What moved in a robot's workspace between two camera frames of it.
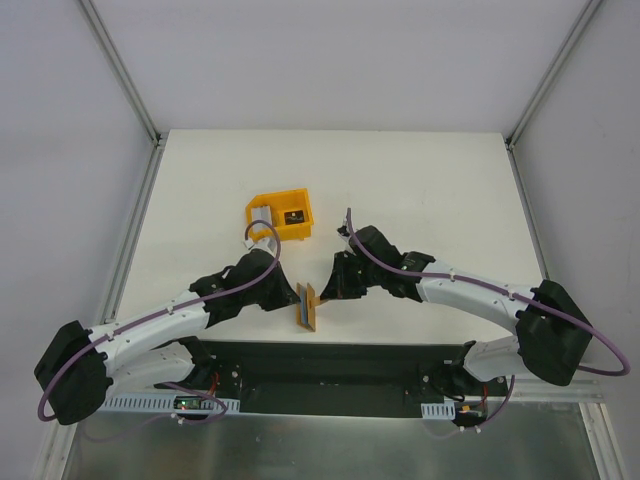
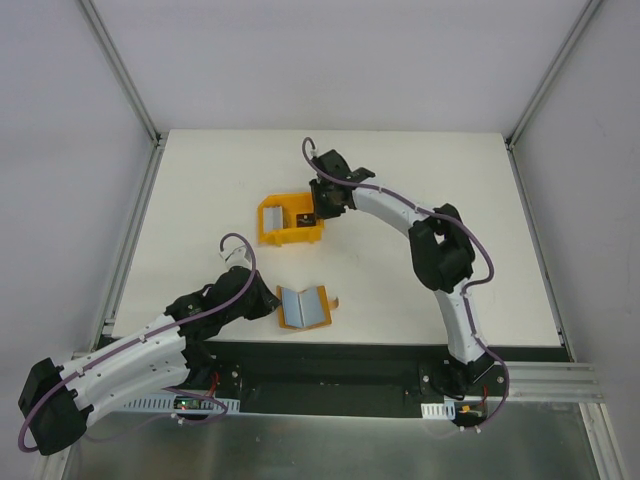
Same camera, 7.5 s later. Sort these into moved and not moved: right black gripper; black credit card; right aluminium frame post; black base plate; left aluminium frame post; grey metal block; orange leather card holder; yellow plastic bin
Moved: black credit card; yellow plastic bin; right black gripper; orange leather card holder; grey metal block
Not moved: black base plate; left aluminium frame post; right aluminium frame post
